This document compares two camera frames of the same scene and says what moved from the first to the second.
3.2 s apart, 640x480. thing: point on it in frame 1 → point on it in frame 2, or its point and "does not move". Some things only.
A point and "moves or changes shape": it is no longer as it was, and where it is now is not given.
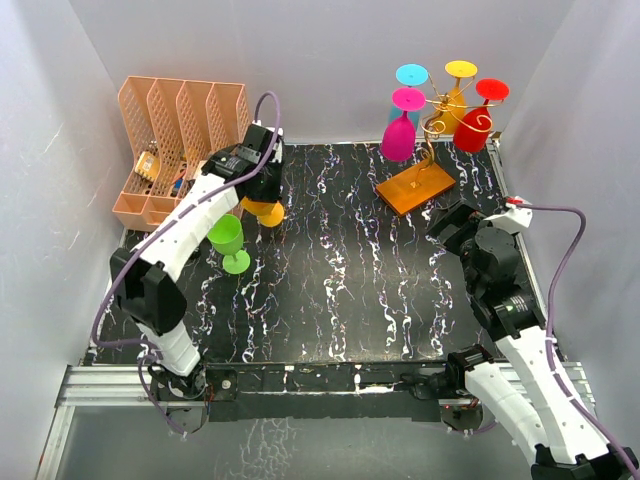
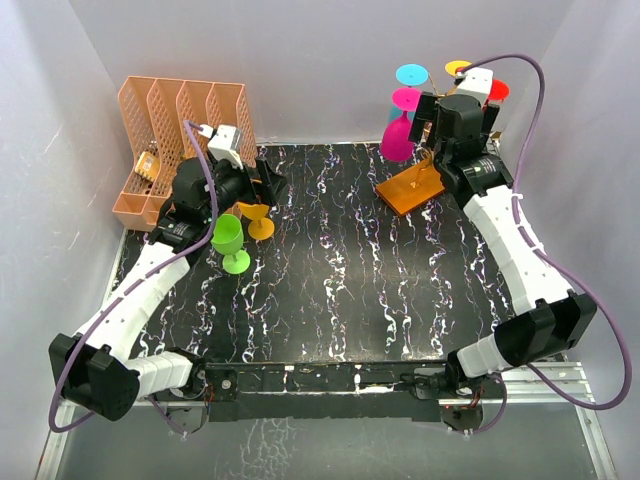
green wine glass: x=227 y=236 does not move
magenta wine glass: x=398 y=138 does not move
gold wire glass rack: x=429 y=178 does not move
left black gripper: x=272 y=194 does not move
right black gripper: x=460 y=215 → x=425 y=113
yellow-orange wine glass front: x=269 y=213 moves or changes shape
